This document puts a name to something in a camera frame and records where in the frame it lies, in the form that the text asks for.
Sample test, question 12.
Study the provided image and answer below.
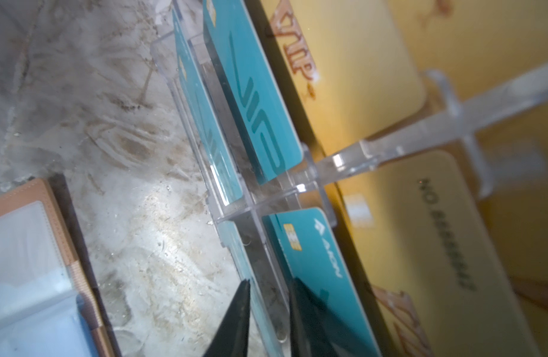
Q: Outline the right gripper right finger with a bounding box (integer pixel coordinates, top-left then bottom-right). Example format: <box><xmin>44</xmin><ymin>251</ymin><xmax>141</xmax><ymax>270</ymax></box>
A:
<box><xmin>289</xmin><ymin>278</ymin><xmax>338</xmax><ymax>357</ymax></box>

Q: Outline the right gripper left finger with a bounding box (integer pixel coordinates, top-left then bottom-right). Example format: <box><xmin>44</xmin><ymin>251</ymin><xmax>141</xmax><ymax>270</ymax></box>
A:
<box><xmin>203</xmin><ymin>280</ymin><xmax>251</xmax><ymax>357</ymax></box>

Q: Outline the teal card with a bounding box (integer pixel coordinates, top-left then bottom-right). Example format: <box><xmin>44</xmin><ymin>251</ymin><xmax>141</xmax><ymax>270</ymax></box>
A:
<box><xmin>217</xmin><ymin>221</ymin><xmax>284</xmax><ymax>356</ymax></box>
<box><xmin>203</xmin><ymin>1</ymin><xmax>304</xmax><ymax>184</ymax></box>
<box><xmin>262</xmin><ymin>208</ymin><xmax>382</xmax><ymax>356</ymax></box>

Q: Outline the pink leather card holder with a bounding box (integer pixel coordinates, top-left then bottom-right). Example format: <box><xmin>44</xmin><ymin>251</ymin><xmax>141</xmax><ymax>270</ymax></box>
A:
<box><xmin>0</xmin><ymin>178</ymin><xmax>114</xmax><ymax>356</ymax></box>

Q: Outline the gold card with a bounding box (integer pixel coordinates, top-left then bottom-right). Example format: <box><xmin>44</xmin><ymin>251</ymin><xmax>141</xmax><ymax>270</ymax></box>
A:
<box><xmin>261</xmin><ymin>1</ymin><xmax>426</xmax><ymax>154</ymax></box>
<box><xmin>479</xmin><ymin>104</ymin><xmax>548</xmax><ymax>356</ymax></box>
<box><xmin>338</xmin><ymin>150</ymin><xmax>539</xmax><ymax>356</ymax></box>
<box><xmin>388</xmin><ymin>0</ymin><xmax>548</xmax><ymax>98</ymax></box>

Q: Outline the clear acrylic card stand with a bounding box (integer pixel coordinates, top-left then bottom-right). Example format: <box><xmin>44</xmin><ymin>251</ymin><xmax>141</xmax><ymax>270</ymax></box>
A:
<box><xmin>152</xmin><ymin>1</ymin><xmax>548</xmax><ymax>356</ymax></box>

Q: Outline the gold card back right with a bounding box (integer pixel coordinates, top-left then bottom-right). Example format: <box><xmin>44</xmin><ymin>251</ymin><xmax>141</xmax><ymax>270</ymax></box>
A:
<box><xmin>479</xmin><ymin>104</ymin><xmax>548</xmax><ymax>356</ymax></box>

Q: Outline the gold card back left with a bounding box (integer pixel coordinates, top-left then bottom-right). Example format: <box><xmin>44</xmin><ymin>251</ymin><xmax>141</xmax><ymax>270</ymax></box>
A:
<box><xmin>388</xmin><ymin>0</ymin><xmax>548</xmax><ymax>98</ymax></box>

